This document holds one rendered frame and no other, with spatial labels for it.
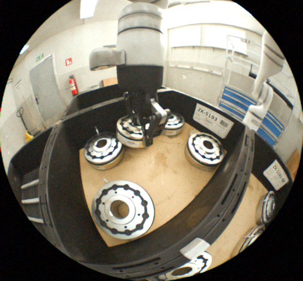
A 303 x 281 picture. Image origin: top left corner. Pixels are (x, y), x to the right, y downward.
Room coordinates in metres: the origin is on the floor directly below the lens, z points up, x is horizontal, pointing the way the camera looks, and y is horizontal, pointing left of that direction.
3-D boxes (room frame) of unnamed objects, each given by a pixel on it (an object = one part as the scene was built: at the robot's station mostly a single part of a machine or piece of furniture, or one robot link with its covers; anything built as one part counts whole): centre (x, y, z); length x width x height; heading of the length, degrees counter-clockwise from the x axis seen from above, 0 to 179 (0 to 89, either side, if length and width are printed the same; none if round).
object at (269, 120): (0.53, -2.09, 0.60); 0.72 x 0.03 x 0.56; 34
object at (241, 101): (1.19, -1.64, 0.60); 0.72 x 0.03 x 0.56; 34
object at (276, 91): (0.79, -2.19, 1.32); 1.20 x 0.45 x 0.06; 34
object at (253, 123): (0.21, -0.47, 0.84); 0.09 x 0.09 x 0.17; 24
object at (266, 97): (0.21, -0.47, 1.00); 0.09 x 0.09 x 0.17; 38
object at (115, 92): (0.37, 0.17, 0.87); 0.40 x 0.30 x 0.11; 124
